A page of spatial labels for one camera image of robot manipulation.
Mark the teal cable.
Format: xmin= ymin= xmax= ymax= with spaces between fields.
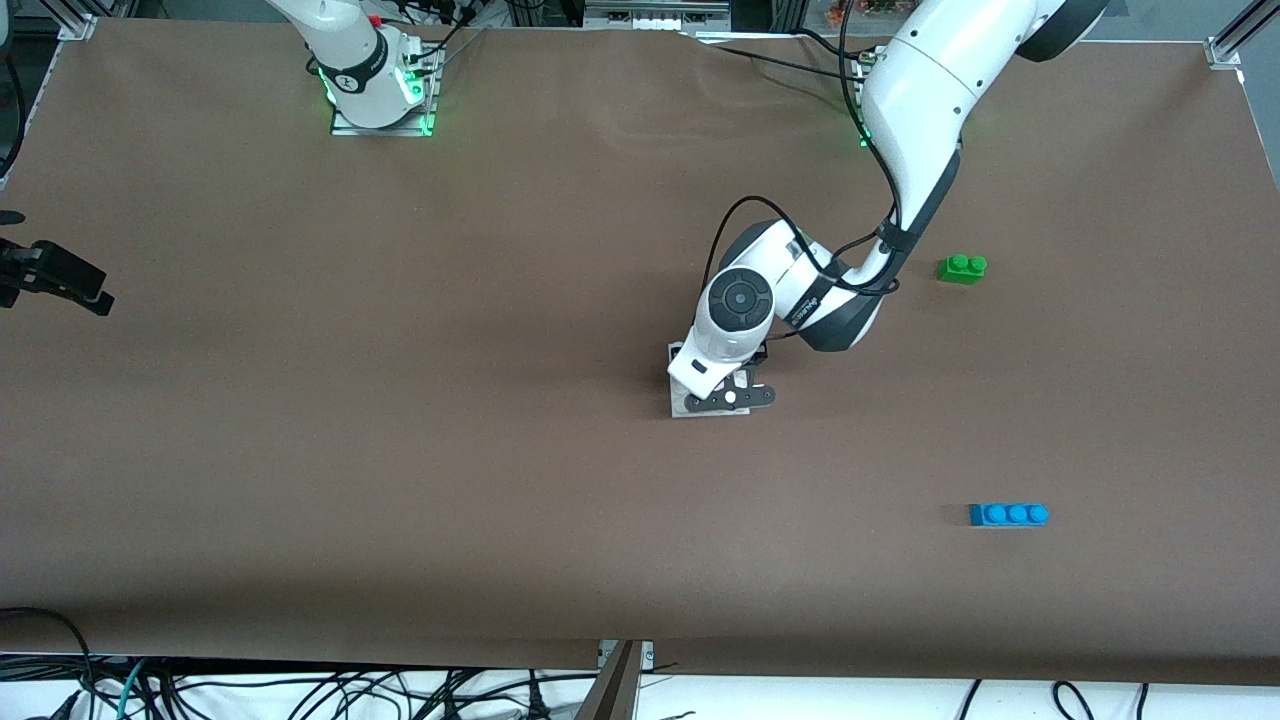
xmin=115 ymin=658 xmax=151 ymax=720

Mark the aluminium table edge profile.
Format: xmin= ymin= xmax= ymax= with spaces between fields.
xmin=575 ymin=640 xmax=656 ymax=720

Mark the thick black base cable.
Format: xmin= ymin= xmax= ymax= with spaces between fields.
xmin=795 ymin=28 xmax=863 ymax=61

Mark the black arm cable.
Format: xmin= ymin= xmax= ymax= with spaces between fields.
xmin=0 ymin=55 xmax=39 ymax=186
xmin=705 ymin=0 xmax=906 ymax=351

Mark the black looped floor cable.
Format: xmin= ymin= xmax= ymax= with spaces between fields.
xmin=0 ymin=607 xmax=96 ymax=701

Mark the white studded base plate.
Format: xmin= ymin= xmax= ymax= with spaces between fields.
xmin=667 ymin=342 xmax=753 ymax=420

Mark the thin black base cable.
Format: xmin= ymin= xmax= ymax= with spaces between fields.
xmin=700 ymin=42 xmax=863 ymax=83

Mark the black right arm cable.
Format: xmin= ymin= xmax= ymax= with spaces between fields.
xmin=0 ymin=55 xmax=39 ymax=186

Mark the blue three-stud block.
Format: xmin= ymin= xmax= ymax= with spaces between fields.
xmin=968 ymin=502 xmax=1050 ymax=529

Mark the grey metal rail fixture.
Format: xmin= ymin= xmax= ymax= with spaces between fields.
xmin=583 ymin=0 xmax=733 ymax=33

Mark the orange background object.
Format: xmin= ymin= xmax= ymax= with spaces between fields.
xmin=825 ymin=0 xmax=901 ymax=27

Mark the brown table cover sheet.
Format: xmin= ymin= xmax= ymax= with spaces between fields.
xmin=0 ymin=15 xmax=1280 ymax=688

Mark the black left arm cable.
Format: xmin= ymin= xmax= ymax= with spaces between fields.
xmin=705 ymin=0 xmax=906 ymax=351

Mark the aluminium corner frame profile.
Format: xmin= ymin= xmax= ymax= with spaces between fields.
xmin=55 ymin=0 xmax=101 ymax=43
xmin=1205 ymin=0 xmax=1280 ymax=71

